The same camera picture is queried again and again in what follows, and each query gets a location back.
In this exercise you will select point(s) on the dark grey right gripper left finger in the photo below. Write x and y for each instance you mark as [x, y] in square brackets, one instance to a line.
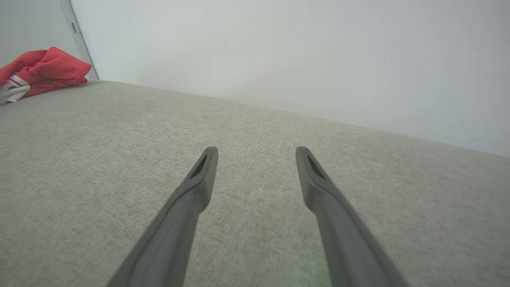
[171, 235]

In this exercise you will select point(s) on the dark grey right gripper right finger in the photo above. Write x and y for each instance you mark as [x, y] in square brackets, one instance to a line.
[346, 239]

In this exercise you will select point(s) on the red white basketball jersey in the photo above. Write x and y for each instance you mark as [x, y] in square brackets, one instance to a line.
[51, 69]

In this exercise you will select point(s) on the grey wall corner trim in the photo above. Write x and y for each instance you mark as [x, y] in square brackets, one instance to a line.
[77, 36]

